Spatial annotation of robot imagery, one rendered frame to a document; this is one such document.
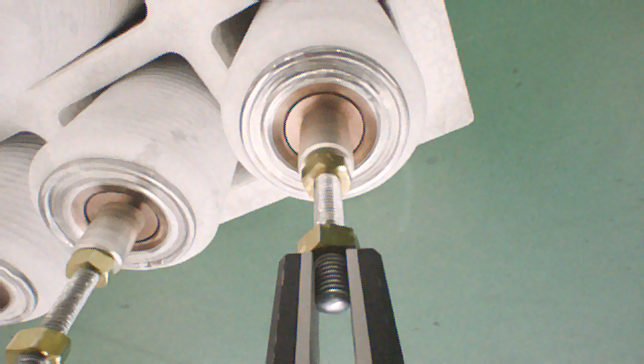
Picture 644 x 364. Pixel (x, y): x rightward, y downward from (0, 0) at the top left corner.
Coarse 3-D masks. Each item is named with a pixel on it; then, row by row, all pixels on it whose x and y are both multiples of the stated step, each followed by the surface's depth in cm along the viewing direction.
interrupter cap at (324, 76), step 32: (288, 64) 15; (320, 64) 15; (352, 64) 15; (256, 96) 16; (288, 96) 16; (320, 96) 16; (352, 96) 16; (384, 96) 16; (256, 128) 17; (288, 128) 17; (352, 128) 17; (384, 128) 17; (256, 160) 17; (288, 160) 18; (384, 160) 18; (352, 192) 19
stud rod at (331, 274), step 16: (320, 176) 13; (320, 192) 13; (336, 192) 13; (320, 208) 12; (336, 208) 12; (320, 256) 11; (336, 256) 10; (320, 272) 10; (336, 272) 10; (320, 288) 10; (336, 288) 10; (320, 304) 10; (336, 304) 10
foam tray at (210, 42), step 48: (192, 0) 20; (240, 0) 20; (384, 0) 23; (432, 0) 20; (96, 48) 24; (144, 48) 22; (192, 48) 22; (432, 48) 22; (48, 96) 23; (96, 96) 28; (432, 96) 24; (240, 192) 28
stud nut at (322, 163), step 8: (312, 160) 14; (320, 160) 13; (328, 160) 13; (336, 160) 14; (344, 160) 14; (304, 168) 14; (312, 168) 13; (320, 168) 13; (328, 168) 13; (336, 168) 13; (344, 168) 13; (304, 176) 14; (312, 176) 13; (336, 176) 14; (344, 176) 13; (304, 184) 14; (312, 184) 14; (344, 184) 14; (312, 192) 14; (344, 192) 14
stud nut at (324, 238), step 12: (324, 228) 11; (336, 228) 11; (348, 228) 11; (300, 240) 11; (312, 240) 10; (324, 240) 10; (336, 240) 10; (348, 240) 10; (300, 252) 11; (312, 252) 10; (324, 252) 10; (336, 252) 10
